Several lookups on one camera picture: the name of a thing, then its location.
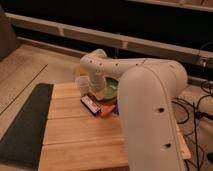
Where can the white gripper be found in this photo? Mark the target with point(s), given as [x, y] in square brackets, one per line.
[96, 83]

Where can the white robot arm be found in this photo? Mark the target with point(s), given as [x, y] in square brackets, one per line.
[145, 92]

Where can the green bowl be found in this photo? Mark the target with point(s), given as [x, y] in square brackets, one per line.
[111, 89]

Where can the orange marker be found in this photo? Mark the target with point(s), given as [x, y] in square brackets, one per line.
[107, 110]

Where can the blue object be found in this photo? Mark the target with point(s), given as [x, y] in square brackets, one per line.
[117, 109]

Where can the dark gray floor mat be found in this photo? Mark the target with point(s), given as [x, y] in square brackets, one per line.
[21, 145]

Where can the white shelf rail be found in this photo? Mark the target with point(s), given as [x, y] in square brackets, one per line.
[153, 48]

